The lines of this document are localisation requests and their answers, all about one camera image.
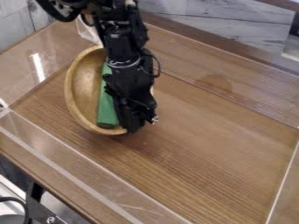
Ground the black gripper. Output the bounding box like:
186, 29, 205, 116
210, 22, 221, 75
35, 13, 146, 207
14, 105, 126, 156
103, 62, 159, 133

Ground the green rectangular block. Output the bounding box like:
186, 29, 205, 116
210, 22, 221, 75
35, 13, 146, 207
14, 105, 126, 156
95, 61, 121, 130

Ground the brown wooden bowl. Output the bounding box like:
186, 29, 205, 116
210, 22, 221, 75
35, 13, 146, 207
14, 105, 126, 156
65, 45, 127, 136

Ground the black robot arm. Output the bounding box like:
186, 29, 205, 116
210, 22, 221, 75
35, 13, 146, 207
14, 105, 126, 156
37, 0, 162, 133

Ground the clear acrylic tray wall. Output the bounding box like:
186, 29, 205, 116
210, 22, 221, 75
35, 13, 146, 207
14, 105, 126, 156
0, 15, 299, 224

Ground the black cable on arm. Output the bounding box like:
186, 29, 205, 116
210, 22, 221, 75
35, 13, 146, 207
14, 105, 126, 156
138, 50, 163, 79

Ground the clear acrylic corner bracket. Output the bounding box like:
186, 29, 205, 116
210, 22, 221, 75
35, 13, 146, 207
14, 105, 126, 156
77, 17, 102, 45

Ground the black floor cable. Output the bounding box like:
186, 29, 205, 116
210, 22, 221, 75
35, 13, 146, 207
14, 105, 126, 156
0, 196, 34, 224

